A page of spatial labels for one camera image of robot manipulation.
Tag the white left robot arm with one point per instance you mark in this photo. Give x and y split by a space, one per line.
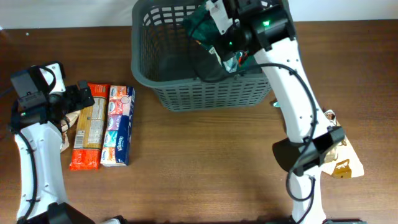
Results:
35 123

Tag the Kleenex tissue multipack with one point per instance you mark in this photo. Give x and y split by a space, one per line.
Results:
117 138

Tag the beige brown snack bag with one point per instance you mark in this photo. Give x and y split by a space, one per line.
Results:
69 120

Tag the green Nescafe coffee bag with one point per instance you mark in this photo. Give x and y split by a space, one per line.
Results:
205 31

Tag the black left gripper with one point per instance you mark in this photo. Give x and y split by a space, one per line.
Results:
79 102

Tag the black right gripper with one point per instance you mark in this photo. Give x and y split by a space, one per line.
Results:
222 50

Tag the spaghetti packet red ends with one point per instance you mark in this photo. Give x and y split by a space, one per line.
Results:
90 130

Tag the beige cookie snack bag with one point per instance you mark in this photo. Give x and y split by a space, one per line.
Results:
342 162

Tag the grey plastic lattice basket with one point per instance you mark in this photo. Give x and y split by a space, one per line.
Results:
184 75

